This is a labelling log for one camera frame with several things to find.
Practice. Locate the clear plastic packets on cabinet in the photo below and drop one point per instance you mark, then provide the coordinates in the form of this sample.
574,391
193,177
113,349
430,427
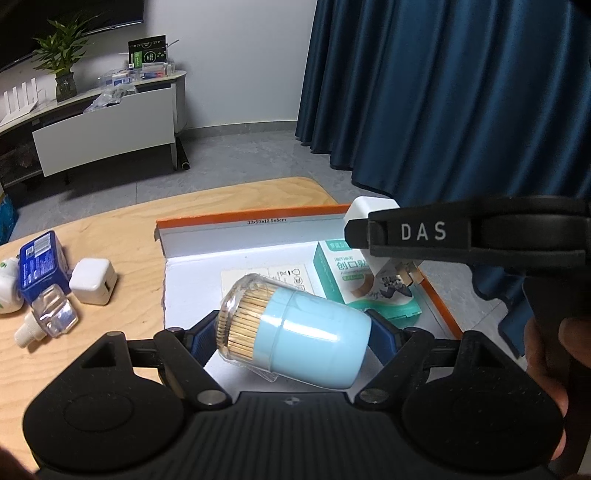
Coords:
119,83

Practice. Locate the dark blue curtain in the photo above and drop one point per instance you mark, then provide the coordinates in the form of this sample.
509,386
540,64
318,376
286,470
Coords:
442,101

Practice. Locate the clear bottle white cap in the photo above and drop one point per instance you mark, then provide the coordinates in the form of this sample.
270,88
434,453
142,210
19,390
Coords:
50,314

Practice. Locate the person's right hand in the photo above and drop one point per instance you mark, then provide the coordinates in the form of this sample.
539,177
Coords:
558,359

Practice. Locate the white router with antennas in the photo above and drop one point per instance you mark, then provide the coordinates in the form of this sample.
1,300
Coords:
20,101

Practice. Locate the white and black TV cabinet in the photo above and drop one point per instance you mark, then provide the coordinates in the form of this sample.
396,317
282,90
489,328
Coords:
58,136

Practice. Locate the light blue toothpick holder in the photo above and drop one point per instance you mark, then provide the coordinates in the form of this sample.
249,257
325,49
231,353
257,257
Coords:
299,336

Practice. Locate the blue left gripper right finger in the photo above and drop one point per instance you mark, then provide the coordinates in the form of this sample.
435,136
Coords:
386,339

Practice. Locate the potted green plant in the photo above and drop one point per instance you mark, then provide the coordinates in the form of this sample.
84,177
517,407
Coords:
60,51

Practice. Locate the teal cartoon bandage box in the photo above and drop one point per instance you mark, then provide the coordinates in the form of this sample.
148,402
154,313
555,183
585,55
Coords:
346,278

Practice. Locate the white charger cube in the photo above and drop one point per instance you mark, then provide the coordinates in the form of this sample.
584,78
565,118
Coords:
93,281
367,223

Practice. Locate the green black display box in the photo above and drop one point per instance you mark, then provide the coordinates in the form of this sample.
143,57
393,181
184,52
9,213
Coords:
147,50

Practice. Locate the white product box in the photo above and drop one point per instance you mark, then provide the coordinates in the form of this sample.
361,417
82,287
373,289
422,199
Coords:
255,286

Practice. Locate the orange-edged white cardboard tray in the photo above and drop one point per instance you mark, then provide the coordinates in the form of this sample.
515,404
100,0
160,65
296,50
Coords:
198,249

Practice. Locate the white green round bottle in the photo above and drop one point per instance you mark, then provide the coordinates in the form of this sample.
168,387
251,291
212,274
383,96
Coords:
11,299

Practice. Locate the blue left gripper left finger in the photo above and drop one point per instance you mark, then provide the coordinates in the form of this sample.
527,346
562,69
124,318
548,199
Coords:
201,338

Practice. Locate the blue plastic bag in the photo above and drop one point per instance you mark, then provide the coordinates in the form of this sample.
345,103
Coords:
8,218

